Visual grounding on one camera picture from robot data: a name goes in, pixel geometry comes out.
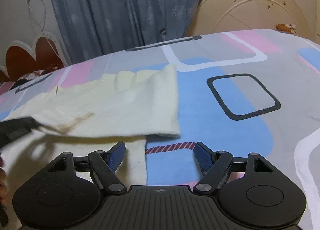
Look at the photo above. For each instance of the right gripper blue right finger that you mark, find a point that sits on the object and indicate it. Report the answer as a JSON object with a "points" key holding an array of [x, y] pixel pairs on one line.
{"points": [[216, 167]]}

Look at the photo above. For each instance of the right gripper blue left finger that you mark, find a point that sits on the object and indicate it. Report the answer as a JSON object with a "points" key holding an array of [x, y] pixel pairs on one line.
{"points": [[104, 165]]}

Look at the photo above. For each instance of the cream knit sweater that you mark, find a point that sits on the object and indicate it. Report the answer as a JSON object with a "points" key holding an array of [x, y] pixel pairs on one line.
{"points": [[94, 116]]}

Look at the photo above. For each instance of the person left hand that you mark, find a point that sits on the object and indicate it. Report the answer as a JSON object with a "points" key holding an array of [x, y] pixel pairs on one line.
{"points": [[4, 195]]}

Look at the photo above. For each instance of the red white scalloped headboard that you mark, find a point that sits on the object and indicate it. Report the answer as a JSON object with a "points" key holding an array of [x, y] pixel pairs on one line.
{"points": [[21, 58]]}

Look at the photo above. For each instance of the floral dark blanket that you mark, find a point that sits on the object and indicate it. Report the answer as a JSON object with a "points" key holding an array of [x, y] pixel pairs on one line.
{"points": [[35, 74]]}

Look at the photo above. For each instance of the patterned grey pink bedsheet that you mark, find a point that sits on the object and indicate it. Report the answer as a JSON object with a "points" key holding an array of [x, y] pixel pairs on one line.
{"points": [[240, 92]]}

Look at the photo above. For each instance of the blue grey window curtain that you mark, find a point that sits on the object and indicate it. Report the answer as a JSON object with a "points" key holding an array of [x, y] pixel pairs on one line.
{"points": [[91, 28]]}

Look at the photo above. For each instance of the brown stuffed toy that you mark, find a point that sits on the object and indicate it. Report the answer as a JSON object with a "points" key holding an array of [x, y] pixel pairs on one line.
{"points": [[286, 28]]}

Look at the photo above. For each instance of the cream arched headboard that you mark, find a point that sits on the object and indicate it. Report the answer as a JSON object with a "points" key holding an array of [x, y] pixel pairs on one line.
{"points": [[215, 16]]}

